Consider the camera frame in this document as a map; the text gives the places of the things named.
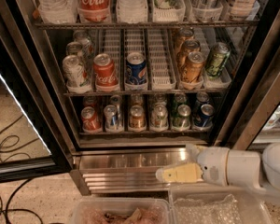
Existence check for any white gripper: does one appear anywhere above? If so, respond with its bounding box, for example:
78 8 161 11
156 144 230 186

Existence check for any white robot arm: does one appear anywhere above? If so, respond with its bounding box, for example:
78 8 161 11
156 143 280 202

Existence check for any green can front bottom shelf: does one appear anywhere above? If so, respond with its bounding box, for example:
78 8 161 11
173 105 191 131

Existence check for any blue can front bottom shelf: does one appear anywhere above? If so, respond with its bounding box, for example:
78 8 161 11
193 104 215 128

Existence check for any white green can bottom shelf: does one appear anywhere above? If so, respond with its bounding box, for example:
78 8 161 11
150 105 169 131

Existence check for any orange can front bottom shelf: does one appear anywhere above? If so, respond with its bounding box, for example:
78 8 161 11
129 105 146 132

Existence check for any orange can shelf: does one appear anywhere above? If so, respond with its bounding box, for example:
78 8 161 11
131 94 144 106
129 105 146 132

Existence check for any green can rear bottom shelf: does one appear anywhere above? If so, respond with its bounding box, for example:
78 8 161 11
171 93 188 115

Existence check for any blue can rear bottom shelf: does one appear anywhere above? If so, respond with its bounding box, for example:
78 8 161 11
193 91 210 113

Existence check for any white can rear bottom shelf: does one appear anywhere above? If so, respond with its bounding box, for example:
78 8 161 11
152 93 167 106

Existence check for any stainless fridge base grille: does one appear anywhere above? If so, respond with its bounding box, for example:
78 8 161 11
70 147 189 195

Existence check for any orange can rear bottom shelf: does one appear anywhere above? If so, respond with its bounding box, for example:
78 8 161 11
131 94 144 106

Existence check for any blue silver can bottom shelf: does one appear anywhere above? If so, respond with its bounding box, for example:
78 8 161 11
104 105 119 131

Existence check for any empty white tray middle shelf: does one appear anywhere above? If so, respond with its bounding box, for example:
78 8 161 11
147 29 176 91

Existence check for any gold can front middle shelf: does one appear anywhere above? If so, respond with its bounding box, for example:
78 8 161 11
181 51 205 84

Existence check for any gold can shelf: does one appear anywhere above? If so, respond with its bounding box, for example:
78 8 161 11
176 39 201 69
181 51 205 84
174 28 194 54

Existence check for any silver can rear bottom shelf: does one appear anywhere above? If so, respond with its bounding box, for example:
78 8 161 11
110 95 122 116

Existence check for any red can front bottom shelf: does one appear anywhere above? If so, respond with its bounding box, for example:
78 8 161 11
81 106 101 133

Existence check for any blue pepsi can middle shelf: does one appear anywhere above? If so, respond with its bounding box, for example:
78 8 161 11
124 52 147 91

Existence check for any green can middle shelf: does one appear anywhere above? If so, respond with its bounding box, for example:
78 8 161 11
205 42 231 79

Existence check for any red can rear bottom shelf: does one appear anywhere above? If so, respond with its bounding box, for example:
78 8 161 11
83 96 99 109

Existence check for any red coca-cola can middle shelf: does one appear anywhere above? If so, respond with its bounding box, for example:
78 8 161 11
93 53 119 91

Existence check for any gold can rear middle shelf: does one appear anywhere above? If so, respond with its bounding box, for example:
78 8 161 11
174 28 194 54

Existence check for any white can front middle shelf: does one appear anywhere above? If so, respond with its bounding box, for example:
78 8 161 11
63 55 91 93

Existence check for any open fridge glass door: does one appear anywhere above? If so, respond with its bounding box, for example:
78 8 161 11
0 22 71 183

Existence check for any white can rear middle shelf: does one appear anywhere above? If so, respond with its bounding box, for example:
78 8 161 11
73 30 93 59

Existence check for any coca-cola bottle top shelf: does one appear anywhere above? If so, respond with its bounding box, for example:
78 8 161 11
77 0 110 22

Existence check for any clear bin with bubble wrap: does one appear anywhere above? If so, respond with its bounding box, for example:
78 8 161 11
168 184 273 224

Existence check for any clear bin with brown items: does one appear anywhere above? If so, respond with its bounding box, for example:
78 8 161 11
68 197 174 224

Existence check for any water bottle top centre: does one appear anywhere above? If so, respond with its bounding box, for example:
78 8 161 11
116 0 147 23

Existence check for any water bottle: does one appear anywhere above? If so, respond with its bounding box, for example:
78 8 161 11
38 0 77 24
116 0 147 23

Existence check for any water bottle top left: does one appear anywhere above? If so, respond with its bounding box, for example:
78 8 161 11
38 0 77 24

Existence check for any black cable on floor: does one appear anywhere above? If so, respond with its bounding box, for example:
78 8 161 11
0 91 45 224

